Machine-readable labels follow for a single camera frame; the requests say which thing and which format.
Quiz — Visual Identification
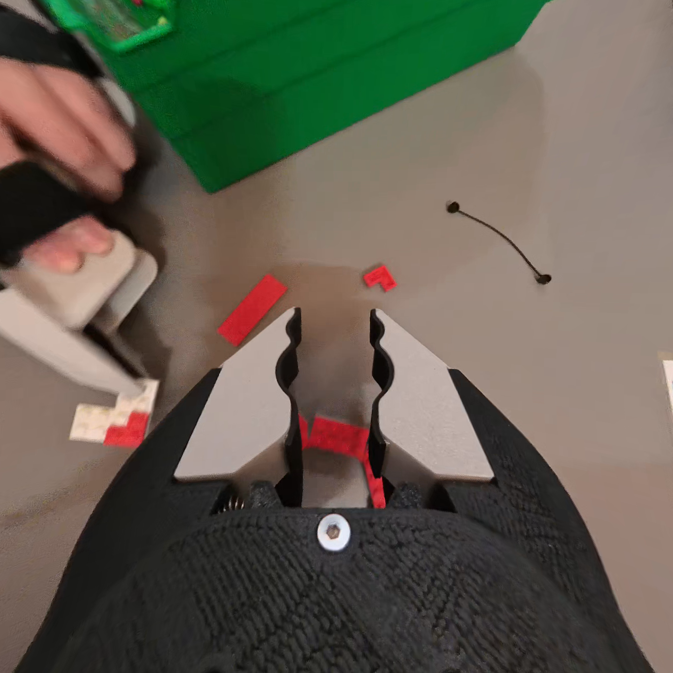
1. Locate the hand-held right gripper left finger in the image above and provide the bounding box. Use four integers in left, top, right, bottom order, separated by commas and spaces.
174, 307, 306, 509

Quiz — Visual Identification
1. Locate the white and red lego assembly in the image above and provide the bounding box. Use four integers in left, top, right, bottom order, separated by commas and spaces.
69, 379, 160, 448

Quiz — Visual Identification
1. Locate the black cord with end knobs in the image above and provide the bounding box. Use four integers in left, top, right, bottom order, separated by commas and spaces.
445, 200, 552, 286

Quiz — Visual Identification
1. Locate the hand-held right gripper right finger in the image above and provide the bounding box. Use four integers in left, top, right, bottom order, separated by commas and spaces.
367, 308, 496, 509

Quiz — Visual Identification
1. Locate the person's left hand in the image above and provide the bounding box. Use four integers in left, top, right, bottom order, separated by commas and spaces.
0, 55, 138, 275

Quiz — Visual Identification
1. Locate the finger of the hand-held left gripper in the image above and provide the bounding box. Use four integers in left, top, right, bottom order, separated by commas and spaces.
0, 286, 149, 399

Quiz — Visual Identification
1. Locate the red lego arch piece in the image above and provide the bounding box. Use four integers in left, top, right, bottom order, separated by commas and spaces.
298, 414, 388, 510

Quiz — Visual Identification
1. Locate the green lego box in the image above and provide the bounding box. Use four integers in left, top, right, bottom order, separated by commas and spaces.
99, 0, 552, 194

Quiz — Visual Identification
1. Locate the red rectangular lego plate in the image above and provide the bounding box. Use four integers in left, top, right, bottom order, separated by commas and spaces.
218, 274, 289, 348

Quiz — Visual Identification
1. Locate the green lego box lid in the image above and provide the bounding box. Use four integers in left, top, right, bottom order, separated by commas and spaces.
39, 0, 176, 54

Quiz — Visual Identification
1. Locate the small red lego corner piece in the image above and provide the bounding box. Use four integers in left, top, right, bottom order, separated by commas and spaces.
362, 264, 398, 293

